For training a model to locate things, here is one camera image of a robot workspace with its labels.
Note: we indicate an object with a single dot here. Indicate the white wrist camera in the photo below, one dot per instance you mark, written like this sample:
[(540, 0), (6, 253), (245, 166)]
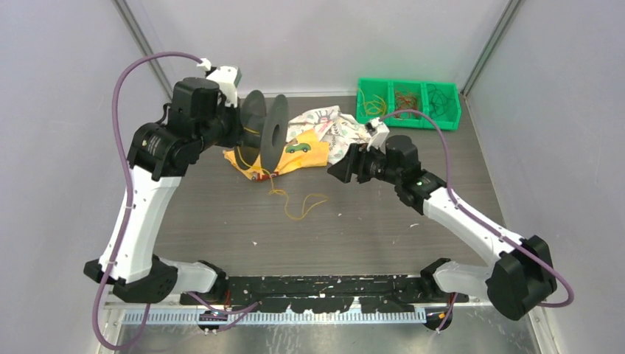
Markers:
[(226, 77), (378, 132)]

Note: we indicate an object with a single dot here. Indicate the yellow snack bag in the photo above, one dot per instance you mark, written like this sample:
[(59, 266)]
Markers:
[(301, 151)]

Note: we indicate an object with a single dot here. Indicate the slotted aluminium rail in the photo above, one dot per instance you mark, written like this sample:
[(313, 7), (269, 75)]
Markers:
[(199, 316)]

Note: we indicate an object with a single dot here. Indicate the black cable spool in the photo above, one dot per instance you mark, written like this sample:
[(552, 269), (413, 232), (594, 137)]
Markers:
[(264, 131)]

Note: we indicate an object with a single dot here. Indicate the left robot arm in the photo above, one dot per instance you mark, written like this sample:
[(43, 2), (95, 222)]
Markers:
[(158, 158)]

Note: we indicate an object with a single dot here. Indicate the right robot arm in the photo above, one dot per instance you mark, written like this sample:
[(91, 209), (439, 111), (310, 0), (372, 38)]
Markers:
[(518, 273)]

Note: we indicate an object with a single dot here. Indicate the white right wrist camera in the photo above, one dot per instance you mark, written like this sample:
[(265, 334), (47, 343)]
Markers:
[(378, 132)]

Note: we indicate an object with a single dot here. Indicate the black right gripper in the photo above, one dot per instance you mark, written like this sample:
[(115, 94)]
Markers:
[(354, 162)]

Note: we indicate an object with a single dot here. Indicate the green three-compartment bin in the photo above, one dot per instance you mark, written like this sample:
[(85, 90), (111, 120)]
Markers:
[(440, 101)]

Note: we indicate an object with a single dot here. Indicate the white patterned cloth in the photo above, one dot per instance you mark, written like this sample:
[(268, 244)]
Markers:
[(332, 126)]

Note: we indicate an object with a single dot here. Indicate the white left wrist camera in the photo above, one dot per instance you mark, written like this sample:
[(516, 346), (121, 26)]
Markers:
[(226, 77)]

